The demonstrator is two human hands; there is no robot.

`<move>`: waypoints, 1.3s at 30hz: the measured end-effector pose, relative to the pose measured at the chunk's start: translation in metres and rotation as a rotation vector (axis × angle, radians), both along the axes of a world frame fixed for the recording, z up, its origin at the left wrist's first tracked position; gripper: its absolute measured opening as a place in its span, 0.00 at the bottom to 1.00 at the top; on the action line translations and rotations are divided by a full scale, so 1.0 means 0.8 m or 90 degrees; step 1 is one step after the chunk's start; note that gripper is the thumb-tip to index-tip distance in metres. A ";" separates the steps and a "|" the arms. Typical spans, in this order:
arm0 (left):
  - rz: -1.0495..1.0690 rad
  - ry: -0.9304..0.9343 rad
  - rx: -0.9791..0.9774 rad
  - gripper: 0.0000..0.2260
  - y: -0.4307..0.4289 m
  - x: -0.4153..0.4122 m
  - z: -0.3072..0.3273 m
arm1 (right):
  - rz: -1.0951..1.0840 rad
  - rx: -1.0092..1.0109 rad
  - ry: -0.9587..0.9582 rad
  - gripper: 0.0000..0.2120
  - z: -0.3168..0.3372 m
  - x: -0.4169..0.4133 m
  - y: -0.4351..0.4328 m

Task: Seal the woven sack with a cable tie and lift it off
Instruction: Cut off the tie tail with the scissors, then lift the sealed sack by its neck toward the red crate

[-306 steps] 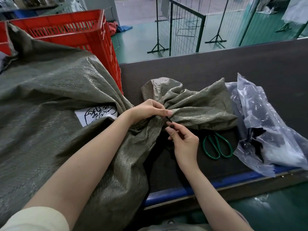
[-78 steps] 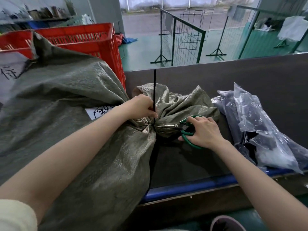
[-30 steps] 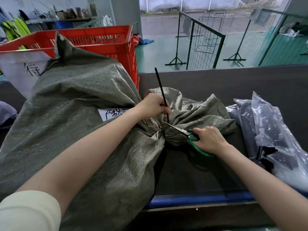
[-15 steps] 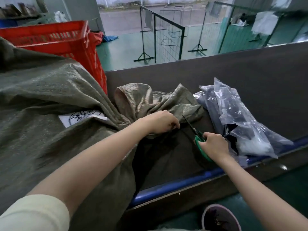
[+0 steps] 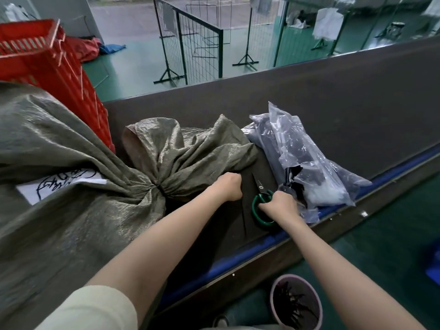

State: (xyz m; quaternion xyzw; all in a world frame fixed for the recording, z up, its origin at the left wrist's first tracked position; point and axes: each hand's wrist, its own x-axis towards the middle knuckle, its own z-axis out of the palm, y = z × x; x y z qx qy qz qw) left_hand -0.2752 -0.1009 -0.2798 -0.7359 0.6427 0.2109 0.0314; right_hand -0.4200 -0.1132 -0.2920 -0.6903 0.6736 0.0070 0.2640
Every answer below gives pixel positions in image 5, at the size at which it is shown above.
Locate person's left hand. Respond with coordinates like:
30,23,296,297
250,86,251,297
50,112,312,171
209,172,243,203

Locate person's right hand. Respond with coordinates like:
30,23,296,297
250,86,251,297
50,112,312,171
258,190,302,226

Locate green-handled scissors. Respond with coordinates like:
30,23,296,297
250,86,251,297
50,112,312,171
251,173,275,226

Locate black cable tie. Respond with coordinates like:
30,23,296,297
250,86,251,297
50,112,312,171
240,199,249,239

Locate large grey-green woven sack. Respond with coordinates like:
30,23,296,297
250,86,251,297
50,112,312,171
0,80,260,330

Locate red plastic crate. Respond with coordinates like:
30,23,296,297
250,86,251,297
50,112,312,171
0,18,116,154

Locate person's right forearm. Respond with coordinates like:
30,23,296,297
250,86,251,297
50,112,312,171
285,216,427,330

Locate person's left forearm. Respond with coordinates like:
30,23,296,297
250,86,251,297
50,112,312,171
86,188,224,324

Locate clear plastic bag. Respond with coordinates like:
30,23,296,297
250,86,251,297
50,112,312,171
242,101,373,225

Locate person's cream shirt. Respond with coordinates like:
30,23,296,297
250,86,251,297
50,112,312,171
34,285,293,330

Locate white plastic bag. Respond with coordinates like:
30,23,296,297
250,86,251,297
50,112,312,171
4,2,32,22

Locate pink waste bin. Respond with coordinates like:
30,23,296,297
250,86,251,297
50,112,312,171
269,274,324,330

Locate blue plastic crate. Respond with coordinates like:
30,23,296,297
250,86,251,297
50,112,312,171
425,242,440,286

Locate crumpled white sheet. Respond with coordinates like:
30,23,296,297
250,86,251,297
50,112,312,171
286,10,311,30

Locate grey hanging cloth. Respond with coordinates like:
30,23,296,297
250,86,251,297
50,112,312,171
161,1,176,33
250,0,272,14

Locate blue cloth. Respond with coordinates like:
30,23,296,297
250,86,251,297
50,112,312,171
99,44,127,55

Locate red cloth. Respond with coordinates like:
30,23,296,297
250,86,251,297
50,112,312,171
65,36,103,62

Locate green wire fence panel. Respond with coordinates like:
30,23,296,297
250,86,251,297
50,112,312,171
273,0,440,67
153,0,224,87

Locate black wire rack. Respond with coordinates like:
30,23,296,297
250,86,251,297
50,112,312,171
185,0,234,59

